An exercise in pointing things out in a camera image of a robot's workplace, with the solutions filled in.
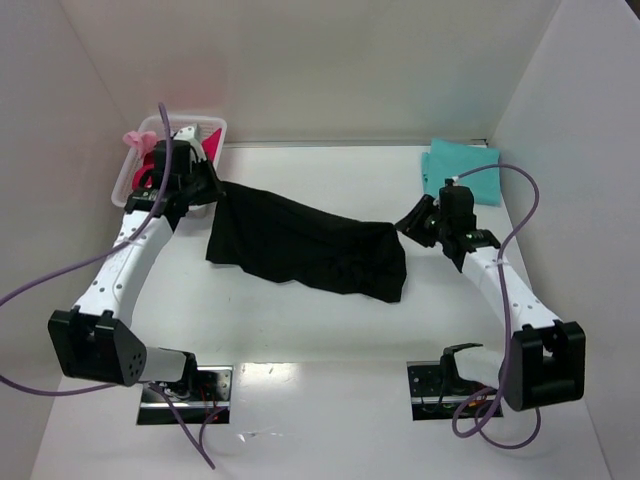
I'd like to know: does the white plastic basket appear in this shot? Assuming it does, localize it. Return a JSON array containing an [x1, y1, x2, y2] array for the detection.
[[111, 114, 227, 208]]

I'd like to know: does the magenta t shirt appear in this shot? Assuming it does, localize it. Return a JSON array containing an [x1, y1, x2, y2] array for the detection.
[[131, 128, 222, 189]]

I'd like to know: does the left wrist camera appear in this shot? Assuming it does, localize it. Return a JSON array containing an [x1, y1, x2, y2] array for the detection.
[[172, 124, 208, 162]]

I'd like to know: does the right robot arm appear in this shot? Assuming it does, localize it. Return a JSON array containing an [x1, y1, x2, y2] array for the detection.
[[396, 183, 586, 411]]

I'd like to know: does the folded teal t shirt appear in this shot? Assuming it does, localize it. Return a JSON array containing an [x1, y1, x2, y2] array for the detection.
[[421, 139, 501, 206]]

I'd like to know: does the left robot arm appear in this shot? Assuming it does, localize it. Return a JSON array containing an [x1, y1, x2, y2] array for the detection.
[[48, 136, 223, 391]]

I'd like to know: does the pink cloth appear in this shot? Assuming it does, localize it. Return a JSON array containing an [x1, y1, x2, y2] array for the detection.
[[122, 131, 158, 158]]

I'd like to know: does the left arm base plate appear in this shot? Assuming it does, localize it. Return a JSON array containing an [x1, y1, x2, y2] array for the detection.
[[136, 365, 234, 426]]

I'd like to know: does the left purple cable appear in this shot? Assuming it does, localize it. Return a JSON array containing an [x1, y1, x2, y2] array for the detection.
[[0, 102, 226, 470]]

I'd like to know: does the black t shirt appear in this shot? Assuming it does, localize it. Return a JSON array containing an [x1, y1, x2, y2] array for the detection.
[[206, 182, 407, 303]]

